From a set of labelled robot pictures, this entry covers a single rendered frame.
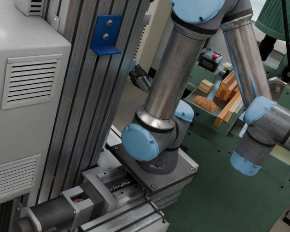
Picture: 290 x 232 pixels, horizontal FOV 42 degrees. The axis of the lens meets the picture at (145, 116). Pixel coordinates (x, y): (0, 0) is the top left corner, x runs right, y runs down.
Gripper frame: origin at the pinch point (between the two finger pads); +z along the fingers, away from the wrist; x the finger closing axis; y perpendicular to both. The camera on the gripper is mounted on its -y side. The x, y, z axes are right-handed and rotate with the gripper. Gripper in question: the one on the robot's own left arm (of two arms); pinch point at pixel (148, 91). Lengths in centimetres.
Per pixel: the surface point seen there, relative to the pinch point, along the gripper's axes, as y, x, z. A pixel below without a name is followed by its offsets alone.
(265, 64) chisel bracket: 31, 47, 20
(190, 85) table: 23.3, 16.4, 8.8
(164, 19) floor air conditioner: -134, 49, -44
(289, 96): 49, 42, 33
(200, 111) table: 45.0, 11.1, 18.6
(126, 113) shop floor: -102, -22, 4
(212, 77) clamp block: 27.3, 25.9, 11.4
